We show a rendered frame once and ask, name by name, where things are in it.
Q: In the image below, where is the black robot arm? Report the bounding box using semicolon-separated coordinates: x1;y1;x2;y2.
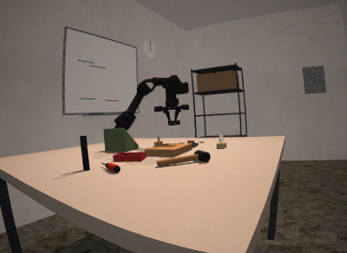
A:
114;75;189;130

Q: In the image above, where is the black flat bar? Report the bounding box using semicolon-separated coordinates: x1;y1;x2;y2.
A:
80;136;90;171

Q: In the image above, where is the light brown wooden board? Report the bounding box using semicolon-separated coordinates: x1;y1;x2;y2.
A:
144;143;192;157

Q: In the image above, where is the black mallet with wooden handle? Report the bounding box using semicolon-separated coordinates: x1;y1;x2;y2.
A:
157;150;211;167

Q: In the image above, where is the red-handled screwdriver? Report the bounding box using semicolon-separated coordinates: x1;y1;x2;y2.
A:
102;162;120;173

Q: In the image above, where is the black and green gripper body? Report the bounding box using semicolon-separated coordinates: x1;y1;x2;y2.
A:
154;95;189;112

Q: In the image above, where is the black spring clamp with green grips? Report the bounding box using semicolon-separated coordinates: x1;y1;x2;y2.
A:
168;120;180;126

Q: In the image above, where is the red tray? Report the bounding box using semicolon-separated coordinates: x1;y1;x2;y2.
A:
113;152;146;161

